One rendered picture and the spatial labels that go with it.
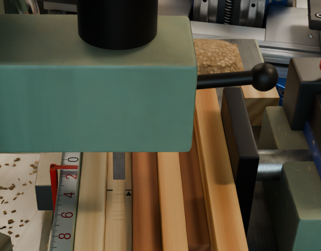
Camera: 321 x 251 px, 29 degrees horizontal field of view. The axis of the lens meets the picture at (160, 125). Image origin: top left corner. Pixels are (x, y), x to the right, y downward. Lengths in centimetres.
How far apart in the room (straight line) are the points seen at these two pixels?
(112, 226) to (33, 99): 12
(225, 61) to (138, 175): 26
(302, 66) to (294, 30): 68
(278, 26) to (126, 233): 80
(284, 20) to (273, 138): 72
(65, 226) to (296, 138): 20
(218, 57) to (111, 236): 32
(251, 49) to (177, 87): 37
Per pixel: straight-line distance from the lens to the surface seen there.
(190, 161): 49
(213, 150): 48
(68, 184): 47
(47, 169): 65
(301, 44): 115
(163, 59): 39
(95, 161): 49
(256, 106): 61
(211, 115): 51
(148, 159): 50
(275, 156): 49
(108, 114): 40
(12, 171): 73
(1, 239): 59
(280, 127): 53
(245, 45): 76
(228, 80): 43
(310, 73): 51
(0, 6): 47
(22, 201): 69
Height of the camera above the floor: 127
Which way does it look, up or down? 37 degrees down
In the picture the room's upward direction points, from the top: 2 degrees clockwise
